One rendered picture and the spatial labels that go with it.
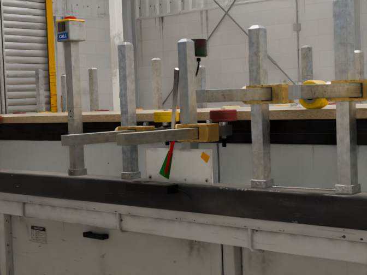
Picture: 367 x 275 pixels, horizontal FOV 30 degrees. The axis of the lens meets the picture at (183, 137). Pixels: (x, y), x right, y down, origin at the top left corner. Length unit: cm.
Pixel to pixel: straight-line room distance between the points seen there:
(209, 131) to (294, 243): 38
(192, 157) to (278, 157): 27
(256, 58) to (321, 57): 821
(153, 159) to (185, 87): 25
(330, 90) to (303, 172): 53
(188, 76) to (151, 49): 1012
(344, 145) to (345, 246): 25
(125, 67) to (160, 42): 980
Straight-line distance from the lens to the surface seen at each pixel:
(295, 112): 195
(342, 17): 167
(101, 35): 1208
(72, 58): 232
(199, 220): 198
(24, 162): 294
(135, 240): 252
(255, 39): 180
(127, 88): 212
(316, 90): 146
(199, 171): 192
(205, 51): 199
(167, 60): 1179
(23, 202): 262
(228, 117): 199
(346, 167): 167
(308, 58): 299
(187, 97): 195
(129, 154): 212
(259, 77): 179
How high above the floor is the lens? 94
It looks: 3 degrees down
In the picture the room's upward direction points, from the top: 2 degrees counter-clockwise
